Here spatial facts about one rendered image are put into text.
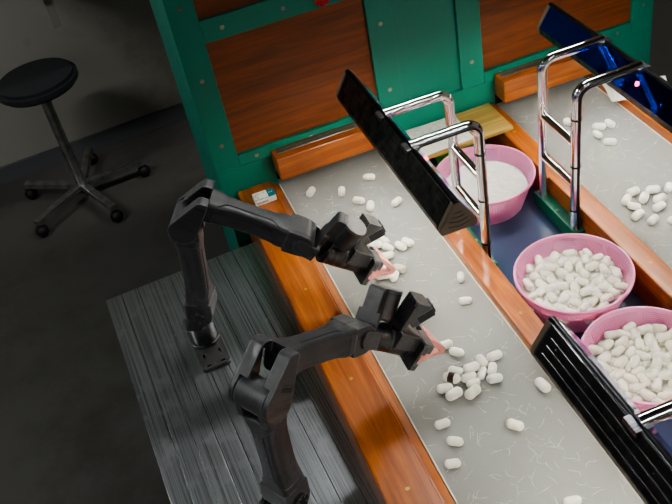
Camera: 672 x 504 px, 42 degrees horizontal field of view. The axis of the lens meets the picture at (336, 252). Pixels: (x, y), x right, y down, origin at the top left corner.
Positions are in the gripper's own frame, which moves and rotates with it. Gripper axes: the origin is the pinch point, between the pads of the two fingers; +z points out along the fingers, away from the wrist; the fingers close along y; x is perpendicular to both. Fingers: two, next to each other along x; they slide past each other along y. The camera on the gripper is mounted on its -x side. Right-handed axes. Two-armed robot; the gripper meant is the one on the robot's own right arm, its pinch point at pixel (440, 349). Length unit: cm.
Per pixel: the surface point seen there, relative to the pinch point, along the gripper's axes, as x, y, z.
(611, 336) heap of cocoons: -17.0, -7.1, 32.4
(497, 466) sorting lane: 6.4, -25.5, 4.3
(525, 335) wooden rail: -8.3, -0.4, 18.0
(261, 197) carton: 14, 76, -12
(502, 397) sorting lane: 0.9, -11.2, 11.0
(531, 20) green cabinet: -57, 87, 43
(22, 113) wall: 98, 269, -35
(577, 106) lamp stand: -51, 29, 22
